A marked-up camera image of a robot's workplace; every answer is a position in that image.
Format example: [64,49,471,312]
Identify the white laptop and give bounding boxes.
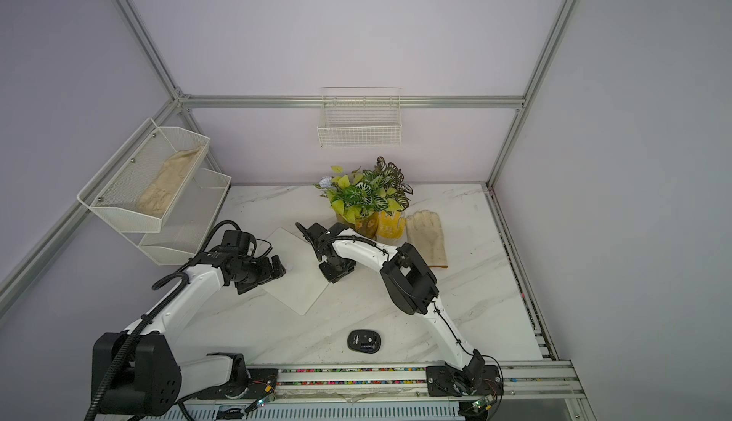
[263,228,329,316]

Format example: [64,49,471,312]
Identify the black wireless mouse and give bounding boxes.
[347,330,382,354]

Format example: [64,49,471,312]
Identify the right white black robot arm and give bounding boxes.
[295,223,504,399]

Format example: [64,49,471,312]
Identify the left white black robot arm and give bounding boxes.
[85,220,286,420]

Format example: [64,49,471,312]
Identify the potted green plant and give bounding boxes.
[315,156,413,238]

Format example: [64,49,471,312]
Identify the yellow glass cup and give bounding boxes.
[376,211,406,245]

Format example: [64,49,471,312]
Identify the beige work glove on table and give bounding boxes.
[406,211,448,269]

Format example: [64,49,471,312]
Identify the beige glove in basket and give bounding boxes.
[136,148,201,217]

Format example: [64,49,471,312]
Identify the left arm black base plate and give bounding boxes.
[196,368,279,400]

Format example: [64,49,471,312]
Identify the white wire wall basket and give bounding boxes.
[318,87,402,149]

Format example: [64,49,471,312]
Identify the white two-tier wall basket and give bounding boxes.
[77,119,231,266]

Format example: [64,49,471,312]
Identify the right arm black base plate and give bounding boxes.
[425,365,504,397]

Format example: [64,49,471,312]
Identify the aluminium frame profiles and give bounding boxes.
[1,0,581,322]

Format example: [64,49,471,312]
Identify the aluminium front rail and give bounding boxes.
[102,359,596,421]

